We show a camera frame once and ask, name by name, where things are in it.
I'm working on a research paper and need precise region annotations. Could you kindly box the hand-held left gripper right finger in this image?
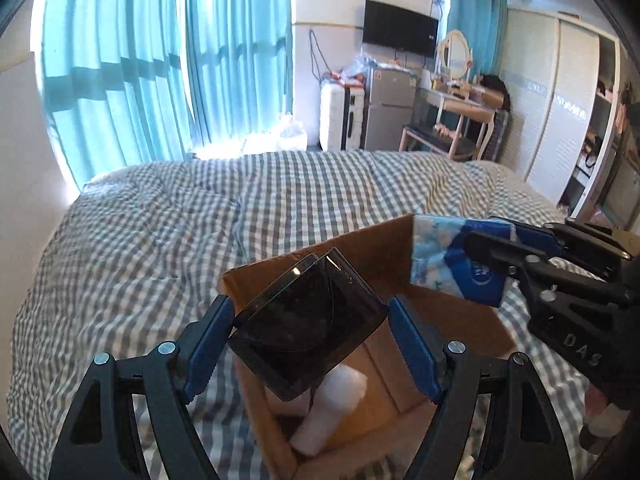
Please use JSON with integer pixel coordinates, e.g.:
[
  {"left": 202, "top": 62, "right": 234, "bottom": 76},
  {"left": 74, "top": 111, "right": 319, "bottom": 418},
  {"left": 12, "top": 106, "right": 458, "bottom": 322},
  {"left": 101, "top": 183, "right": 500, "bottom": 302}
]
[{"left": 387, "top": 295, "right": 583, "bottom": 480}]

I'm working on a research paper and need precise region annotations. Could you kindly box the dark transparent plastic case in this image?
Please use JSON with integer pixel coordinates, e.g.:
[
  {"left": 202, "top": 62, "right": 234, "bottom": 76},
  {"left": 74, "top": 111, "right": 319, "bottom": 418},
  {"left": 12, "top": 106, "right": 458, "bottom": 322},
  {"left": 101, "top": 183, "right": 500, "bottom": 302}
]
[{"left": 227, "top": 246, "right": 390, "bottom": 402}]

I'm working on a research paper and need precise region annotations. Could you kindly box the wooden vanity table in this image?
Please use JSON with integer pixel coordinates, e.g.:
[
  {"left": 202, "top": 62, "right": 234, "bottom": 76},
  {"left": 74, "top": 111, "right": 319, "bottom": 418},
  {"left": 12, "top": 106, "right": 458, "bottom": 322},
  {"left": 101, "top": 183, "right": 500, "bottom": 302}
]
[{"left": 417, "top": 85, "right": 502, "bottom": 162}]

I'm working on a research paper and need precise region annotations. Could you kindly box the black wall television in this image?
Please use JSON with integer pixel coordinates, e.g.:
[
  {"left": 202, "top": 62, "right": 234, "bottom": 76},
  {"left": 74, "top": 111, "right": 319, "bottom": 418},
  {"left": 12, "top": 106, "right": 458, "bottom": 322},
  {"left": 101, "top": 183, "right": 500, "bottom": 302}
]
[{"left": 362, "top": 0, "right": 440, "bottom": 59}]

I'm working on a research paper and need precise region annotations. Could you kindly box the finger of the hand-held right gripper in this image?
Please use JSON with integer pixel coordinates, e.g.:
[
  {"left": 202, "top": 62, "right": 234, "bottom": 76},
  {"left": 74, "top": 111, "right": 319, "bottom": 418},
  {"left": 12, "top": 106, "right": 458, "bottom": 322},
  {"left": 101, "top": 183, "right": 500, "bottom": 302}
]
[
  {"left": 491, "top": 216, "right": 640, "bottom": 281},
  {"left": 462, "top": 230, "right": 632, "bottom": 307}
]

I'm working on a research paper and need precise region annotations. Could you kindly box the wooden stool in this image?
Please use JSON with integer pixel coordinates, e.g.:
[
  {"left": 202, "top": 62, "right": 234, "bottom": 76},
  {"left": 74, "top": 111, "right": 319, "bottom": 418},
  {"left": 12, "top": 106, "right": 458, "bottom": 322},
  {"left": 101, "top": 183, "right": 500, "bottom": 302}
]
[{"left": 398, "top": 124, "right": 476, "bottom": 162}]

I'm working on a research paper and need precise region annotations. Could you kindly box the clear plastic bag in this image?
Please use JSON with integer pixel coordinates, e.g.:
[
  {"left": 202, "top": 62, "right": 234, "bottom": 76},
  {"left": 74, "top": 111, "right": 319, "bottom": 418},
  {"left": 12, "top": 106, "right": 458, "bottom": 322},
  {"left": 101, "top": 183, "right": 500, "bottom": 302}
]
[{"left": 271, "top": 112, "right": 308, "bottom": 152}]

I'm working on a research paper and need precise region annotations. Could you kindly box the person's right hand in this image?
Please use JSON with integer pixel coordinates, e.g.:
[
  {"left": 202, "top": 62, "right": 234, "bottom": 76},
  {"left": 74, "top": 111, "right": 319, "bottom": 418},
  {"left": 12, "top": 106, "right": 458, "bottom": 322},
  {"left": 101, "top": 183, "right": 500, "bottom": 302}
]
[{"left": 580, "top": 389, "right": 633, "bottom": 456}]

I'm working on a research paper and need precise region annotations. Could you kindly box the white foam roll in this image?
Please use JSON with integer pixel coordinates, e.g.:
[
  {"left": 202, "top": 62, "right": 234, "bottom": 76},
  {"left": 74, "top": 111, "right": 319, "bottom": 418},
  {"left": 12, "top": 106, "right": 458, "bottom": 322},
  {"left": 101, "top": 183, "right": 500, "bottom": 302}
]
[{"left": 290, "top": 365, "right": 368, "bottom": 456}]

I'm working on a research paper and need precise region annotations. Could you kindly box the wide teal curtain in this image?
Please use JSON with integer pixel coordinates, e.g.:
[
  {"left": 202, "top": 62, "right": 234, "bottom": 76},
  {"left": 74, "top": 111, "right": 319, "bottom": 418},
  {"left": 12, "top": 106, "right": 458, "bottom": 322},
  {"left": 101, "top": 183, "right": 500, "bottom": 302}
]
[{"left": 40, "top": 0, "right": 197, "bottom": 192}]

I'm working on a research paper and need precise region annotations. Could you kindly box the silver refrigerator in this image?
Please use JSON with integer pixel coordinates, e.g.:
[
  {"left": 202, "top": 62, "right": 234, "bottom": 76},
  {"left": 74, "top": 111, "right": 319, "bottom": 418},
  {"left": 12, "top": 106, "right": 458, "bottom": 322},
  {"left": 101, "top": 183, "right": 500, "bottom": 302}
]
[{"left": 364, "top": 67, "right": 417, "bottom": 151}]

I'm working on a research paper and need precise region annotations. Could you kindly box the grey checked blanket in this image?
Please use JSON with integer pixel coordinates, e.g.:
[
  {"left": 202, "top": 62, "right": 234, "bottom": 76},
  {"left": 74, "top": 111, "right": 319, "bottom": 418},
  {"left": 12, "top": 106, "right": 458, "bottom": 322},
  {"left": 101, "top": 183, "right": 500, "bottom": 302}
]
[{"left": 7, "top": 150, "right": 616, "bottom": 480}]

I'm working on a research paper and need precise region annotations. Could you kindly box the plastic bag with red items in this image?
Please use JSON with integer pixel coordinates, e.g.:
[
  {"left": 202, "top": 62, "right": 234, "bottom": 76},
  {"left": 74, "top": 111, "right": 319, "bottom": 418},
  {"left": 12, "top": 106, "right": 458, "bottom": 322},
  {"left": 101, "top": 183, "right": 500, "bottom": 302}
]
[{"left": 341, "top": 50, "right": 397, "bottom": 80}]

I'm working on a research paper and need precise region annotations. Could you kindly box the white sliding-door wardrobe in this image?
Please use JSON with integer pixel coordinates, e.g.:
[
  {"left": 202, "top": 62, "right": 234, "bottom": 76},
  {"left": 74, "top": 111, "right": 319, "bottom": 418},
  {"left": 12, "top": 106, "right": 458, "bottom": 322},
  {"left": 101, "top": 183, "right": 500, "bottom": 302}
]
[{"left": 500, "top": 7, "right": 640, "bottom": 223}]

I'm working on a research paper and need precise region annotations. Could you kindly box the blue tissue packet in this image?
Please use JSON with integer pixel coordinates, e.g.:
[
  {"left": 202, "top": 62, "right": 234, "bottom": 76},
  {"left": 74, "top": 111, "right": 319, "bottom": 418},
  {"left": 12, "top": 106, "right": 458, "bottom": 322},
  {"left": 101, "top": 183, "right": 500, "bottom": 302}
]
[{"left": 410, "top": 214, "right": 516, "bottom": 308}]

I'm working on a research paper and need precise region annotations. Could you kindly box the white appliance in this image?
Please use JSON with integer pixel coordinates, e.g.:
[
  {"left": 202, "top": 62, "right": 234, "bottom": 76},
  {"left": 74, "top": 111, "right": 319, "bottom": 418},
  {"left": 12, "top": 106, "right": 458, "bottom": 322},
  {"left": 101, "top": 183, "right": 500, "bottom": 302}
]
[{"left": 319, "top": 82, "right": 369, "bottom": 152}]

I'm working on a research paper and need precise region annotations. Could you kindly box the narrow teal curtain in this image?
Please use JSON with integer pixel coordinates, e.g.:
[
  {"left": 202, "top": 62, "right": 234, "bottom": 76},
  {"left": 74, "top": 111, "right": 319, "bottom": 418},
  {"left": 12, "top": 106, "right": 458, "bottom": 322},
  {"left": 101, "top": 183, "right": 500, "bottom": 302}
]
[{"left": 446, "top": 0, "right": 509, "bottom": 97}]

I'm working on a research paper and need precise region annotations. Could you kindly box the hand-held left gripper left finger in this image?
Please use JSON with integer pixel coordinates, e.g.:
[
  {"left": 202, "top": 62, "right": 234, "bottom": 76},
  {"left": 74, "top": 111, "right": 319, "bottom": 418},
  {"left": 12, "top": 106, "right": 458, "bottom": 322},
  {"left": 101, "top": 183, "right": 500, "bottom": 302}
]
[{"left": 49, "top": 294, "right": 237, "bottom": 480}]

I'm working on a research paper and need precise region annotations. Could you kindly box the oval vanity mirror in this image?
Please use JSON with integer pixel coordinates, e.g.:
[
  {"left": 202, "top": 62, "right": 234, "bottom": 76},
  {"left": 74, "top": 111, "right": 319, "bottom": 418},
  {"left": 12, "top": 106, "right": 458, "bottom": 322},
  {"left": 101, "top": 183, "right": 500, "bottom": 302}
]
[{"left": 436, "top": 30, "right": 474, "bottom": 84}]

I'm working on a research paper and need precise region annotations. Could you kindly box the brown cardboard box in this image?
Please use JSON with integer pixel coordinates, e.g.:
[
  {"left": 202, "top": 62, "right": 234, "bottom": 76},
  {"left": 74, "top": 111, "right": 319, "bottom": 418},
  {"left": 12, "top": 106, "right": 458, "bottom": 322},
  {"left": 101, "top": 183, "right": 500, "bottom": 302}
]
[{"left": 218, "top": 214, "right": 518, "bottom": 480}]

